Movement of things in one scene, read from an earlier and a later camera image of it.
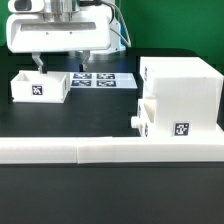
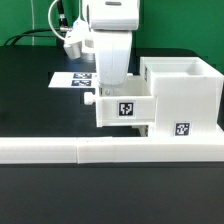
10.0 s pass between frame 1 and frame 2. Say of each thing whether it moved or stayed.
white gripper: moved
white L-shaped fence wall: stayed
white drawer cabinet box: stayed
